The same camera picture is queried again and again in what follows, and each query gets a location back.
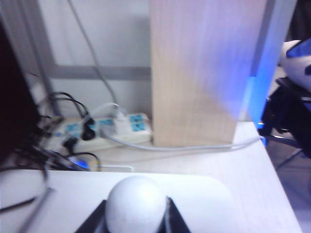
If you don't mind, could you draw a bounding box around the white power strip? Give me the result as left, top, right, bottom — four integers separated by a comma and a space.
47, 112, 153, 151

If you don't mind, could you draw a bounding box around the black power plug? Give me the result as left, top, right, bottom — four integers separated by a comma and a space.
81, 116, 97, 141

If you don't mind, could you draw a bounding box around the light wooden post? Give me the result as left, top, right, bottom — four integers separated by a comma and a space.
149, 0, 267, 148

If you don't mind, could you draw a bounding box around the white power adapter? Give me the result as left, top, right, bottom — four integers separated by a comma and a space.
93, 103, 127, 133

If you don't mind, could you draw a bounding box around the black cable bundle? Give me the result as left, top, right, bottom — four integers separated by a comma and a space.
31, 91, 100, 170

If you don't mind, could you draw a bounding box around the black computer monitor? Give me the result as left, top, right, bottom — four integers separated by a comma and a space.
0, 21, 41, 166

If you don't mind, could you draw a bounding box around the grey cable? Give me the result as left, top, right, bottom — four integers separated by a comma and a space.
102, 134, 264, 152
67, 0, 117, 105

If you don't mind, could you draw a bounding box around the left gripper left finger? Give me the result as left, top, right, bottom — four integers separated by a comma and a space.
74, 199, 109, 233

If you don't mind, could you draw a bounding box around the white raised desk board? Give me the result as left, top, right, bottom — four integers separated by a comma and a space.
0, 169, 238, 233

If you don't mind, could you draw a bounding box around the white feather shuttlecock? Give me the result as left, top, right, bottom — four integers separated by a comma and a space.
104, 176, 169, 233

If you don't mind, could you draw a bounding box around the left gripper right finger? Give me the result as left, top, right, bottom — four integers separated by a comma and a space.
165, 197, 191, 233

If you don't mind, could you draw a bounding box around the aluminium partition frame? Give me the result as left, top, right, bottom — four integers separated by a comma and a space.
0, 0, 151, 117

